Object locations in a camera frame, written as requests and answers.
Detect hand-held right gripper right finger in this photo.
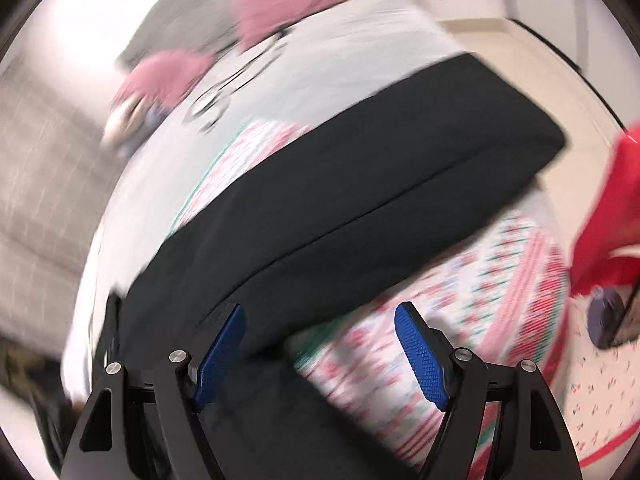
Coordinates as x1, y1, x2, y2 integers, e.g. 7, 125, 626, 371
394, 301, 586, 480

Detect grey padded headboard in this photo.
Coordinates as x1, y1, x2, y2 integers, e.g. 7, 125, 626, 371
117, 0, 321, 63

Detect grey floral curtain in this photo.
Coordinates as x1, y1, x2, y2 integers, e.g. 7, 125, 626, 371
0, 57, 118, 333

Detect bed with grey sheet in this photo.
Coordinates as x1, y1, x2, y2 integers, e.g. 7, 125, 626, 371
62, 0, 468, 406

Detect pink pillow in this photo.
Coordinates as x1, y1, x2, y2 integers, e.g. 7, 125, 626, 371
112, 50, 217, 111
234, 0, 387, 52

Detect white cloth with red print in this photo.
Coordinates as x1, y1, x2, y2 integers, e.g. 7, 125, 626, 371
562, 292, 640, 472

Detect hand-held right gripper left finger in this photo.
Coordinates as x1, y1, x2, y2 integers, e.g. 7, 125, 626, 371
60, 302, 248, 480

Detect red green patterned blanket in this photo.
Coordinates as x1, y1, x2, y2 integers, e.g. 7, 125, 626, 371
167, 119, 573, 480

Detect dark round object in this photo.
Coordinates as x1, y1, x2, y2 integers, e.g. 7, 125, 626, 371
586, 287, 626, 350

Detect black pants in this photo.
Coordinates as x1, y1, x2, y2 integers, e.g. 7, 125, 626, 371
94, 54, 568, 480

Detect black cable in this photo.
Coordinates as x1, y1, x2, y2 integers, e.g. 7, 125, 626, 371
184, 30, 292, 133

